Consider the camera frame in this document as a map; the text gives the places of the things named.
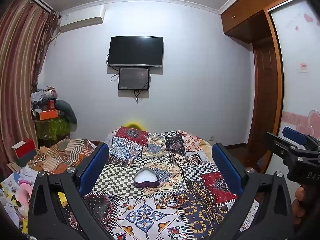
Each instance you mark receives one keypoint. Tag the paper notice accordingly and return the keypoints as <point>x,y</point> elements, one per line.
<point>302,67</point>

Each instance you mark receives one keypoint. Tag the wooden door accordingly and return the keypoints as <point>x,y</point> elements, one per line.
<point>262,92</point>

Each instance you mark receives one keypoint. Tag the black wall television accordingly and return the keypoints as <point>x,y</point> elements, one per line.
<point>135,51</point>

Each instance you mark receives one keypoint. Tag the white air conditioner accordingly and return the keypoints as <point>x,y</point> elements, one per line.
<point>81,18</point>

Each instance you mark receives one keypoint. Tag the pink plush toy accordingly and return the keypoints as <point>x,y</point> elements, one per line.
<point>23,195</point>

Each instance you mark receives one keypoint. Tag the patchwork patterned blanket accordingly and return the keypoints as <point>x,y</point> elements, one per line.
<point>155,215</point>

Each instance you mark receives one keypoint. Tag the striped brown curtain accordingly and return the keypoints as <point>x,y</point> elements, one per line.
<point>17,67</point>

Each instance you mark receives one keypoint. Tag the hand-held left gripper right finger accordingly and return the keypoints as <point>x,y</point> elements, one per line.
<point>225,166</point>

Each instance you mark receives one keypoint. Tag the red box with white lid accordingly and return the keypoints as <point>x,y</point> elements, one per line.
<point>25,151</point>

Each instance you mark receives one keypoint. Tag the small red box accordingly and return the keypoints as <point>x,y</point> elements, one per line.
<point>51,105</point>

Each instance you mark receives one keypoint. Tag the small black wall monitor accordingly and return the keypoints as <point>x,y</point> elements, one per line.
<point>134,79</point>

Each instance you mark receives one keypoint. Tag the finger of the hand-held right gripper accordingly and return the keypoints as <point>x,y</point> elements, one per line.
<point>295,135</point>
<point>277,143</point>

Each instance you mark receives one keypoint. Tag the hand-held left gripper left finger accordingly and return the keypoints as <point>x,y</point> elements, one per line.
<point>96,166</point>

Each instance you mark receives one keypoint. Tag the white wall socket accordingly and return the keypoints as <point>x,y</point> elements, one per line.
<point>211,138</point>

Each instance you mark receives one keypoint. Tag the orange striped cloth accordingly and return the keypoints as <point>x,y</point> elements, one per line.
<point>62,155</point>

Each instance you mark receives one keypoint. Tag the yellow round object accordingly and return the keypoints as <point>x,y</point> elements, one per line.
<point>133,125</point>

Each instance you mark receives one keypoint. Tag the purple heart-shaped tin box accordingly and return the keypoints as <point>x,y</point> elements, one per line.
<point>146,178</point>

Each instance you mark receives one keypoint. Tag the orange box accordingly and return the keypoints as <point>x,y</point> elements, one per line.
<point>48,115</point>

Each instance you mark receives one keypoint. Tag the wooden wardrobe cabinet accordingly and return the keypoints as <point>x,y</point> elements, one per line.
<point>246,12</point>

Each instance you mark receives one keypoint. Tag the grey-green plush cushion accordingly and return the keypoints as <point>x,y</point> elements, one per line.
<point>67,112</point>

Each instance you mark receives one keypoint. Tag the person's right hand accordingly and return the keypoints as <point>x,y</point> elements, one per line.
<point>300,202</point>

